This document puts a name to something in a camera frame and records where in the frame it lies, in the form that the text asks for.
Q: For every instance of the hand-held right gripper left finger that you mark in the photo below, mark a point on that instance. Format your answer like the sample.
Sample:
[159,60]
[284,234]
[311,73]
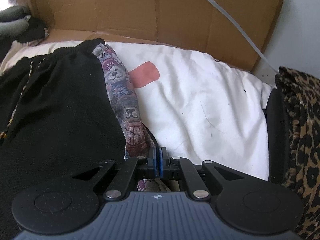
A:
[153,160]

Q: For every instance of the black pants with bear-print stripe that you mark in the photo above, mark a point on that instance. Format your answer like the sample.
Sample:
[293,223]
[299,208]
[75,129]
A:
[62,110]

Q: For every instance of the black cloth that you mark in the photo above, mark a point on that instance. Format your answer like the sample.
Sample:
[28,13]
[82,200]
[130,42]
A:
[32,30]

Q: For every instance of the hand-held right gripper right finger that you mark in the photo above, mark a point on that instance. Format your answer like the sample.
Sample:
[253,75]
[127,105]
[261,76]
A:
[163,160]

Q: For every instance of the brown cardboard sheet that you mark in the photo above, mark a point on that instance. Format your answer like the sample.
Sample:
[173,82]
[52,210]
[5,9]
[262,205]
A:
[125,10]

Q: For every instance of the leopard print garment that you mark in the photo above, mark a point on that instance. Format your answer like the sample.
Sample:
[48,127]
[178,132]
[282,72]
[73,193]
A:
[305,130]

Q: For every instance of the grey neck pillow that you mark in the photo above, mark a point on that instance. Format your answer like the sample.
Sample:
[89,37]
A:
[12,27]

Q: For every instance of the cream bear print bed sheet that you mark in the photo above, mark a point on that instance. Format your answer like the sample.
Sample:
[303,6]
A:
[200,105]

